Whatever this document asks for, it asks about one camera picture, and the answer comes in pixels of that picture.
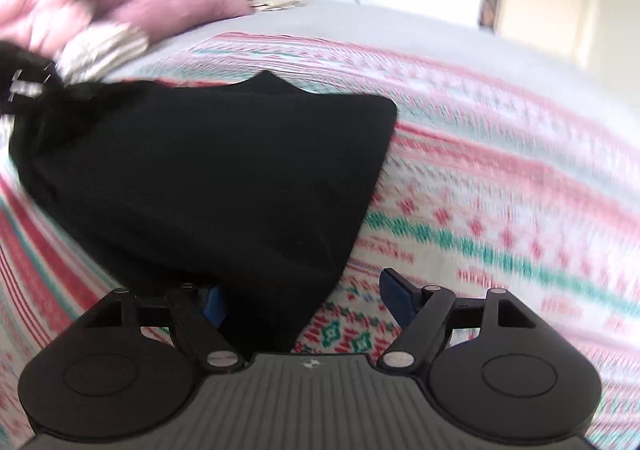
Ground pink comforter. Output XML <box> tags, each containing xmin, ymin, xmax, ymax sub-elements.
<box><xmin>0</xmin><ymin>0</ymin><xmax>97</xmax><ymax>56</ymax></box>

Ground striped quilt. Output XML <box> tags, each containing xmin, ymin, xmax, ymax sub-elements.
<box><xmin>54</xmin><ymin>22</ymin><xmax>151</xmax><ymax>84</ymax></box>

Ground folded beige cloth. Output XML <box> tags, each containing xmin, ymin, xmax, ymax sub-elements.
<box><xmin>249</xmin><ymin>0</ymin><xmax>304</xmax><ymax>12</ymax></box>

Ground black pants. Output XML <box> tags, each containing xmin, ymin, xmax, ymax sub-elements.
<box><xmin>10</xmin><ymin>69</ymin><xmax>399</xmax><ymax>354</ymax></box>

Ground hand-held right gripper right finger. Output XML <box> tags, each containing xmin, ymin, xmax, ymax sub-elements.
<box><xmin>377</xmin><ymin>267</ymin><xmax>540</xmax><ymax>374</ymax></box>

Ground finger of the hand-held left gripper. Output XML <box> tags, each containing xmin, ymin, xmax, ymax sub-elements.
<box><xmin>0</xmin><ymin>41</ymin><xmax>62</xmax><ymax>117</ymax></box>

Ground patterned printed blanket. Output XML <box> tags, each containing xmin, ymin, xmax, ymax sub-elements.
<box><xmin>0</xmin><ymin>32</ymin><xmax>640</xmax><ymax>450</ymax></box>

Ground purple pillow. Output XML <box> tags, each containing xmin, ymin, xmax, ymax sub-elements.
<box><xmin>112</xmin><ymin>0</ymin><xmax>254</xmax><ymax>32</ymax></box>

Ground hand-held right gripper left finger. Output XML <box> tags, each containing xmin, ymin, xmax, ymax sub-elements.
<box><xmin>85</xmin><ymin>282</ymin><xmax>247</xmax><ymax>374</ymax></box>

